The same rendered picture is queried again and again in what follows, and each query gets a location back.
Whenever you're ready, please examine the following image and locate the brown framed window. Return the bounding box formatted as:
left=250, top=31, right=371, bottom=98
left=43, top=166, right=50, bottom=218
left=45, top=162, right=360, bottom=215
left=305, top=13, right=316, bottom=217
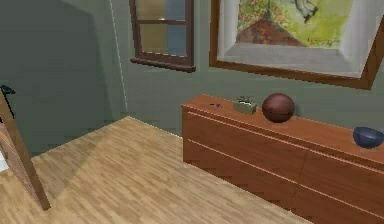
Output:
left=128, top=0, right=197, bottom=74

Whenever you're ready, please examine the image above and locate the brown basketball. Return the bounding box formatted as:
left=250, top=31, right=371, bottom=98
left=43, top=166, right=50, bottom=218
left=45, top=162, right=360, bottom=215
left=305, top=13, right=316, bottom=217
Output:
left=261, top=92, right=296, bottom=124

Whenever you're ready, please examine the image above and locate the wood framed painting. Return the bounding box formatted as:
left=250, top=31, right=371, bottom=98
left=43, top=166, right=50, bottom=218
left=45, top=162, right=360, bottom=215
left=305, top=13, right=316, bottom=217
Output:
left=208, top=0, right=384, bottom=91

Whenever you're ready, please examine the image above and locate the dark blue bowl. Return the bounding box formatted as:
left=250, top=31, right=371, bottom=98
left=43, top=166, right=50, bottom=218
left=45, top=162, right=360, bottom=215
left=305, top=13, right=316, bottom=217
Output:
left=352, top=126, right=384, bottom=150

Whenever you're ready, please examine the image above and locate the brown wooden chest of drawers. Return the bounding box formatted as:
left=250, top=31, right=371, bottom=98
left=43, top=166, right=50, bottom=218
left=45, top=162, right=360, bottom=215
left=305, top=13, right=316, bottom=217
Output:
left=181, top=93, right=384, bottom=224

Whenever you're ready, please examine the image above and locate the olive green box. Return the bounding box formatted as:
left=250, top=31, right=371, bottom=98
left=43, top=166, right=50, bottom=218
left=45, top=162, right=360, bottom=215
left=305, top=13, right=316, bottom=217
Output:
left=232, top=96, right=258, bottom=116

